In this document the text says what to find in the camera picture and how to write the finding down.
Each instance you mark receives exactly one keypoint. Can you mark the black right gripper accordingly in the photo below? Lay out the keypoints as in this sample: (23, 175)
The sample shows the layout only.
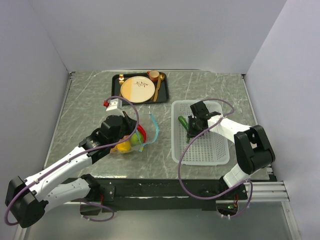
(191, 133)

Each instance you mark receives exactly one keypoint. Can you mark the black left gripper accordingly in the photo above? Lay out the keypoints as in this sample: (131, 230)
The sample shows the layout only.
(130, 123)

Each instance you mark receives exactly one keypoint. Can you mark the green chili pepper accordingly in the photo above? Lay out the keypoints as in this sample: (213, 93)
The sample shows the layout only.
(185, 124)

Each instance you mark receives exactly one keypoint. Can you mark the yellow apple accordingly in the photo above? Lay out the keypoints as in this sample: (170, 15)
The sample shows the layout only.
(124, 147)

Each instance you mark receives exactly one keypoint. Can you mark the green cabbage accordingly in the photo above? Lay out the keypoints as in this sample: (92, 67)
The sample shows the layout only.
(136, 139)

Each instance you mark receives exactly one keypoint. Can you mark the red chili pepper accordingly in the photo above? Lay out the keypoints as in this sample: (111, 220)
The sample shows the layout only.
(142, 132)

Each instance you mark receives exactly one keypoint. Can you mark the clear zip top bag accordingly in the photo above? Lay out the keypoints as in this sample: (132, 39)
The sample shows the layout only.
(150, 125)

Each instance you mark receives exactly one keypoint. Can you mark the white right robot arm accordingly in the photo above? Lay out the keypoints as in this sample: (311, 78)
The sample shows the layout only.
(252, 146)

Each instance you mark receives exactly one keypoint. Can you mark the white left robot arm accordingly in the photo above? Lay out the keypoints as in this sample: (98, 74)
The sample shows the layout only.
(28, 200)

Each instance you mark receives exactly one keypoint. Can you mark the white plastic basket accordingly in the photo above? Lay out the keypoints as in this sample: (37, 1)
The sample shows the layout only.
(211, 149)

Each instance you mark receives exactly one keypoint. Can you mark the cream and orange plate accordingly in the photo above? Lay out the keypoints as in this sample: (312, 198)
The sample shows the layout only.
(137, 89)

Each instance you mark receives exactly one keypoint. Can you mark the gold fork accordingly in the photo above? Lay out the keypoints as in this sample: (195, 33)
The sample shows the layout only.
(121, 80)

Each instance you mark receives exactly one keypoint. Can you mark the gold knife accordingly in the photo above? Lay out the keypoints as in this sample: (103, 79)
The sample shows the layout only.
(155, 97)

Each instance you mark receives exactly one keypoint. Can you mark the gold spoon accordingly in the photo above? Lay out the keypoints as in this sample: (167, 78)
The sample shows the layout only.
(162, 76)

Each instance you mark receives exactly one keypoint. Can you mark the orange ceramic cup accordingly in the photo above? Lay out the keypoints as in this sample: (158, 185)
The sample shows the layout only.
(153, 75)

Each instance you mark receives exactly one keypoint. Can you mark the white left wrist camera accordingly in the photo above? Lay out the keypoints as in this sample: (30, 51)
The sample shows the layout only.
(113, 105)

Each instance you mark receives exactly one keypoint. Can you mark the aluminium frame rail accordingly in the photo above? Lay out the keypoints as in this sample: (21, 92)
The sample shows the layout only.
(263, 191)

